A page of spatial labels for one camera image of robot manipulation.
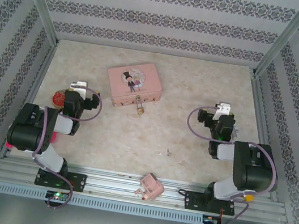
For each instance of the pink plastic toy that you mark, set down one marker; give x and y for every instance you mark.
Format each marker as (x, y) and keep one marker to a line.
(151, 187)

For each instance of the left circuit board green light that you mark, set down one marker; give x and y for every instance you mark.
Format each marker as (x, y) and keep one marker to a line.
(56, 195)

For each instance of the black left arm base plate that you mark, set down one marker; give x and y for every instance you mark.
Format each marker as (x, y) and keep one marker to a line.
(80, 182)

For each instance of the pink wedding couple tin box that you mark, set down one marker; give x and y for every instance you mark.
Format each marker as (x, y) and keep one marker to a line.
(139, 87)

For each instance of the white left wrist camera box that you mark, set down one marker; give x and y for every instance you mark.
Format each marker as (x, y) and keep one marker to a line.
(79, 87)

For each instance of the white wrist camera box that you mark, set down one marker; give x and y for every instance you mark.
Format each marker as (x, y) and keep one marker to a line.
(79, 87)
(223, 108)

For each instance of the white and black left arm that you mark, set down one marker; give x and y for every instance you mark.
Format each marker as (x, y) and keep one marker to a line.
(28, 132)

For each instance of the aluminium side rail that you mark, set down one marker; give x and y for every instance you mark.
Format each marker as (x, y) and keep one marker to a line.
(260, 107)
(43, 71)

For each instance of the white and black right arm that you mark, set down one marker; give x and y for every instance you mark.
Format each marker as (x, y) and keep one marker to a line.
(256, 176)

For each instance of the right circuit board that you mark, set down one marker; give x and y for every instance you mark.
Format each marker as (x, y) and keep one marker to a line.
(211, 220)

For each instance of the small brass padlock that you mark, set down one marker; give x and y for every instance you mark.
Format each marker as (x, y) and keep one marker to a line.
(140, 110)

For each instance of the aluminium mounting rail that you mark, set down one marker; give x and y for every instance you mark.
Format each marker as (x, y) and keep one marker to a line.
(114, 182)

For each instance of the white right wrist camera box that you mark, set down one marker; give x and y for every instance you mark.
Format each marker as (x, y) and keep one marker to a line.
(223, 108)

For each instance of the white and pink plush toy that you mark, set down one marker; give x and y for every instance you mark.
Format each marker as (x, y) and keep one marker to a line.
(54, 137)

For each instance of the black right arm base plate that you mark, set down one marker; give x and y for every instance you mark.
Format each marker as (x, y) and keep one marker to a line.
(194, 201)

